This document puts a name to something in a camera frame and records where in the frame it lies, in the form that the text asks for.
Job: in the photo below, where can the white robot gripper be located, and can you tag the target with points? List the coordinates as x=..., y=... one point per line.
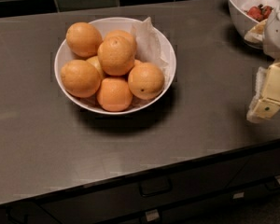
x=278, y=36

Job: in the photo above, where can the red strawberries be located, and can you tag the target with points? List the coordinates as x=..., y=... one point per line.
x=259, y=13

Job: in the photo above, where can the small hidden middle orange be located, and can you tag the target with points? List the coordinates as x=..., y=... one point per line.
x=95, y=62

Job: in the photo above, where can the white bowl with strawberries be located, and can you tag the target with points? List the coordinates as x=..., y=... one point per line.
x=251, y=31

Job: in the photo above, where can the dark drawer front right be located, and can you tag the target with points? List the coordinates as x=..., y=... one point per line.
x=259, y=166

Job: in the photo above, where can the white bowl with oranges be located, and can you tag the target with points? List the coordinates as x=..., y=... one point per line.
x=105, y=25

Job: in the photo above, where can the dark drawer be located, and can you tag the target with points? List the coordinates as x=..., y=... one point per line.
x=128, y=195
x=259, y=166

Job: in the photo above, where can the white paper in bowl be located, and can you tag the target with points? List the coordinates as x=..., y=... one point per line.
x=150, y=48

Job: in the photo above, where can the dark drawer front left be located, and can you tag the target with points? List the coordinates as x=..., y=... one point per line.
x=128, y=195

